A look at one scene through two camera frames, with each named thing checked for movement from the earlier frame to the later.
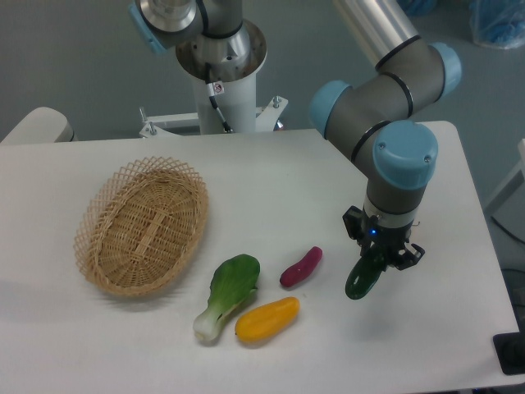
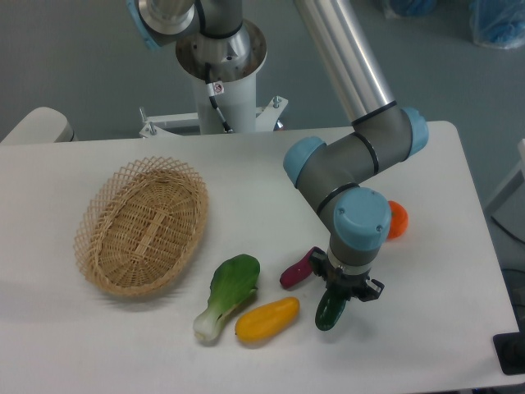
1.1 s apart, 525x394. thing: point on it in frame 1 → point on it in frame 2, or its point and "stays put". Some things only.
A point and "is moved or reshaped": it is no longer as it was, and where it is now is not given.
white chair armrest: (45, 125) stays put
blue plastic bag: (497, 23) stays put
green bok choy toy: (232, 283) stays put
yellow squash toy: (267, 321) stays put
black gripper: (389, 239) → (348, 286)
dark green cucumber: (366, 273) is moved or reshaped
